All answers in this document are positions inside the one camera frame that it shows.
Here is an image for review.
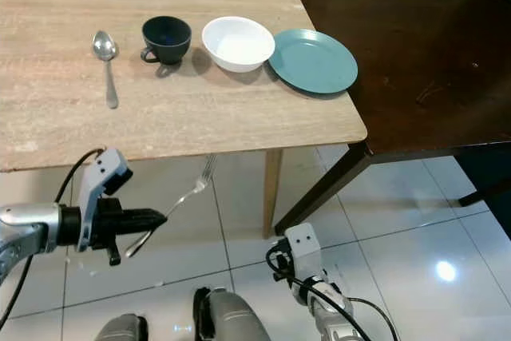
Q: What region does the silver metal fork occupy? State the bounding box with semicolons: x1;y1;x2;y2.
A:
125;153;219;259

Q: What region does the light wooden table leg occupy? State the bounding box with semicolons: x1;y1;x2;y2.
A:
262;148;285;239

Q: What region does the grey robot right leg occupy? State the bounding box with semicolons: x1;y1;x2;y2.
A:
192;287;276;341

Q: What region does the dark grey cup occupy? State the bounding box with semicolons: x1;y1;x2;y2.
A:
140;16;192;66

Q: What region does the silver metal spoon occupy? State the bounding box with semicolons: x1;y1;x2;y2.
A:
92;30;120;110

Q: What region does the white bowl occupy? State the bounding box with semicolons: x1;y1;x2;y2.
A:
201;16;276;73

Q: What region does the teal plate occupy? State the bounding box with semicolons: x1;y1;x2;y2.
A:
268;29;359;94

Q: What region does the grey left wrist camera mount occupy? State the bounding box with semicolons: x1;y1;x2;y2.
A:
88;148;133;250

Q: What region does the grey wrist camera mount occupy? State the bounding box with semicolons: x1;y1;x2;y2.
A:
88;148;133;250
283;223;325;278

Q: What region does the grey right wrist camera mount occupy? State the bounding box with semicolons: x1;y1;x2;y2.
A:
283;223;325;278

